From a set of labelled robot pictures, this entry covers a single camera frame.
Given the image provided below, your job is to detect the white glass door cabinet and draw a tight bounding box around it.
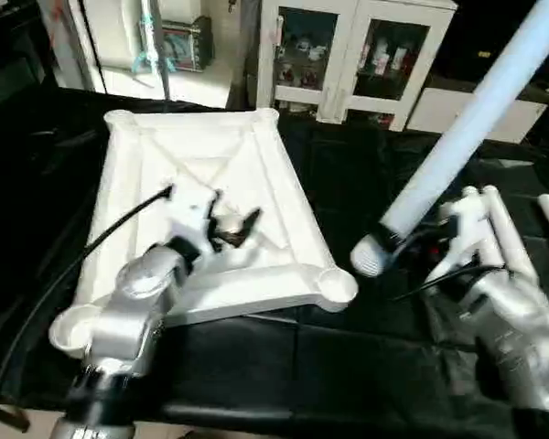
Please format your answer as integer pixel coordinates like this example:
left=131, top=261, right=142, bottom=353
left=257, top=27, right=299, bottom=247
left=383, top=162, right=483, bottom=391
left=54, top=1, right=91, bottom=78
left=256, top=0, right=458, bottom=129

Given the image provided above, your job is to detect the black work mat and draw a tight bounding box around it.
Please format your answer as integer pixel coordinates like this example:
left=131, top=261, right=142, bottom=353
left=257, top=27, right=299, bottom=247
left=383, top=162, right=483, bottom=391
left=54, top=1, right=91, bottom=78
left=0, top=87, right=549, bottom=431

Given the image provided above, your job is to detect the white drawer unit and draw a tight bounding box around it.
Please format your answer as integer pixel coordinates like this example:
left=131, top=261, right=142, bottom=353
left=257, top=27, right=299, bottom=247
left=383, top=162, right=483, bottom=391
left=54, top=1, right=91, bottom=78
left=407, top=87, right=545, bottom=145

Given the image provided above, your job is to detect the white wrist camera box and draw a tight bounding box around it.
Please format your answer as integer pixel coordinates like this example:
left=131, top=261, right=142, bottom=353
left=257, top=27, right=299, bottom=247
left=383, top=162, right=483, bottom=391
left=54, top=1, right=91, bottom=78
left=436, top=187, right=488, bottom=284
left=165, top=186, right=222, bottom=257

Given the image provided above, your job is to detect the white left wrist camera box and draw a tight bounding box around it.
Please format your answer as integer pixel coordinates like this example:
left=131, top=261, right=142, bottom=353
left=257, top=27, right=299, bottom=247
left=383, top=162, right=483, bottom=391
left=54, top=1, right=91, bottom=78
left=165, top=186, right=222, bottom=257

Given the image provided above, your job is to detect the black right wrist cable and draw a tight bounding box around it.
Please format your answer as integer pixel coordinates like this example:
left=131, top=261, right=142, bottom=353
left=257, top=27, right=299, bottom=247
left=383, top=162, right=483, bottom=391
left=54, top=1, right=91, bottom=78
left=389, top=261, right=509, bottom=303

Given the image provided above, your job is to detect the white plastic table top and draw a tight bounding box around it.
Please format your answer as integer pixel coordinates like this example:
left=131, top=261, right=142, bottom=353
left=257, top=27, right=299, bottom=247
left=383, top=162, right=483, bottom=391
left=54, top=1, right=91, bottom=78
left=50, top=108, right=360, bottom=358

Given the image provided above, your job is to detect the storage rack with items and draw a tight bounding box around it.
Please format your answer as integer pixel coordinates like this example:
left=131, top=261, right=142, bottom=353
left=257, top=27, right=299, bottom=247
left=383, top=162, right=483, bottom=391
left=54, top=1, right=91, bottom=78
left=133, top=0, right=216, bottom=74

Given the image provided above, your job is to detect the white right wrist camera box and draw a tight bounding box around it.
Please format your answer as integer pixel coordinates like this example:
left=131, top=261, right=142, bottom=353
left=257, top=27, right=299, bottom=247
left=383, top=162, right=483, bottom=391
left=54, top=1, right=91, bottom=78
left=436, top=187, right=488, bottom=284

